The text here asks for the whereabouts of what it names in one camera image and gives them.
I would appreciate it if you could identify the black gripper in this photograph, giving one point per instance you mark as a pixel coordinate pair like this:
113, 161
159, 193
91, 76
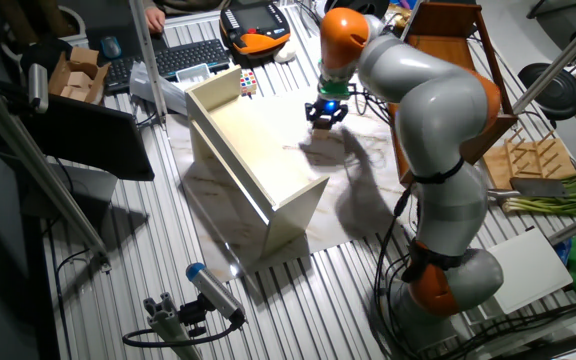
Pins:
328, 109

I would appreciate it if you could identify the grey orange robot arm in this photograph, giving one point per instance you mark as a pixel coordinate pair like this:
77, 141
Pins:
438, 125

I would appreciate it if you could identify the cream wooden shelf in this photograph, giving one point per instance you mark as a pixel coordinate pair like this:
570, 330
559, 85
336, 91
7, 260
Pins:
258, 150

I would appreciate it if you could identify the white rounded soft object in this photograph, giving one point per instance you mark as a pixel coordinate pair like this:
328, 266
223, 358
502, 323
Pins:
285, 52

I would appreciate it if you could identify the dark brown wooden shelf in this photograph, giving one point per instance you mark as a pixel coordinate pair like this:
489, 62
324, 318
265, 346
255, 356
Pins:
448, 47

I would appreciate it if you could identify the person's left hand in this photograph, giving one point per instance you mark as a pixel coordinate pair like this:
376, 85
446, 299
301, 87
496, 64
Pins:
155, 20

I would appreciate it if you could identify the white marble pattern mat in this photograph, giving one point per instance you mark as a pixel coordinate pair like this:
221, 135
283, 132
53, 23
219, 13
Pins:
358, 200

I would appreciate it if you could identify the colourful puzzle cube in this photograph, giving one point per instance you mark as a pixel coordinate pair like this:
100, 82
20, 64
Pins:
248, 82

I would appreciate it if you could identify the orange black teach pendant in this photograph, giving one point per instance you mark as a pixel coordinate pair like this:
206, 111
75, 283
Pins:
254, 27

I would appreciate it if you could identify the small white plastic container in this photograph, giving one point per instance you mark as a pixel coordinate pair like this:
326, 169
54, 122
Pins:
193, 74

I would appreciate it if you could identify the black computer keyboard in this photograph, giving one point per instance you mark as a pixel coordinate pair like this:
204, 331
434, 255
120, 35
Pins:
183, 57

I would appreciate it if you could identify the wooden dish rack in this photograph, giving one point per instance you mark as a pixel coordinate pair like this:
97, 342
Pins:
528, 160

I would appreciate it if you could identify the metal cleaver knife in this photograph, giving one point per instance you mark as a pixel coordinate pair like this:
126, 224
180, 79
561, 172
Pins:
538, 187

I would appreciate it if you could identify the round black stool seat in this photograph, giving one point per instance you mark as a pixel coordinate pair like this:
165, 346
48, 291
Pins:
550, 92

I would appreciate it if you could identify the dark computer mouse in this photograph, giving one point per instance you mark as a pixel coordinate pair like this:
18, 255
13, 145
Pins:
111, 47

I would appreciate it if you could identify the black flat monitor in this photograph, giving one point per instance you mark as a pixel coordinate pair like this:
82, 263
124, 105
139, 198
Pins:
88, 137

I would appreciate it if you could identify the white flat board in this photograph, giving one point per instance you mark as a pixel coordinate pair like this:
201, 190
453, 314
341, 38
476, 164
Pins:
528, 270

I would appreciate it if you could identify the open cardboard box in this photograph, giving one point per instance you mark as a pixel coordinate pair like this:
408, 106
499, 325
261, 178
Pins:
75, 75

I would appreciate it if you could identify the green onion bunch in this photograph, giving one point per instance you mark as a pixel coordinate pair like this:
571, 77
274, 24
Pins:
568, 200

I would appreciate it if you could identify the aluminium profile post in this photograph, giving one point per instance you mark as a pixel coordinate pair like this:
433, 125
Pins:
148, 60

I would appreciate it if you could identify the silver camera with blue cap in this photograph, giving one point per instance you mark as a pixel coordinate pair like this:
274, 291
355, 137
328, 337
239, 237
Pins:
213, 292

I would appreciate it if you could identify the short aluminium camera mount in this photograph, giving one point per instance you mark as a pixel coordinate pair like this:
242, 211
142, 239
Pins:
168, 327

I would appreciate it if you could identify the silver camera on rail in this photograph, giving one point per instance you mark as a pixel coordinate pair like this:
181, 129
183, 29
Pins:
38, 87

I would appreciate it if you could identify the long diagonal aluminium rail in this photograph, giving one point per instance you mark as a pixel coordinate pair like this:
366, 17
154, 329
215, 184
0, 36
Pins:
38, 170

